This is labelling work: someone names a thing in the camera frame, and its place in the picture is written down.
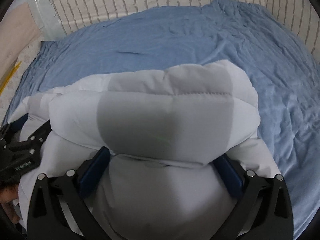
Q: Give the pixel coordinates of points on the person's left hand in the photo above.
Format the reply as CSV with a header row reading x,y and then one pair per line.
x,y
7,196

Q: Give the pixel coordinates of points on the white patterned mattress edge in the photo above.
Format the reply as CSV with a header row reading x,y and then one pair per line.
x,y
26,56

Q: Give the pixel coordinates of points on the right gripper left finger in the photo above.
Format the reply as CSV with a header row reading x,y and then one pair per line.
x,y
46,219

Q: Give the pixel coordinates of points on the clear plastic storage bin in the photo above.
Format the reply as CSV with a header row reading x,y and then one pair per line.
x,y
47,19

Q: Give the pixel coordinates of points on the white puffer jacket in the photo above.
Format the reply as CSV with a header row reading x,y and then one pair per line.
x,y
163,128

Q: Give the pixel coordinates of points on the blue bed sheet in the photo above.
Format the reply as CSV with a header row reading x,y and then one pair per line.
x,y
280,67

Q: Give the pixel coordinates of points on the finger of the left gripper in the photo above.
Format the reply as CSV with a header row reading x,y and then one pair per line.
x,y
19,123

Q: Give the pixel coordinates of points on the yellow strip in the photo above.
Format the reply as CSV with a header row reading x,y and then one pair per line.
x,y
8,75

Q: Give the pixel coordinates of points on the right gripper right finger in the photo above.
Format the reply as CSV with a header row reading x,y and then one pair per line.
x,y
263,209

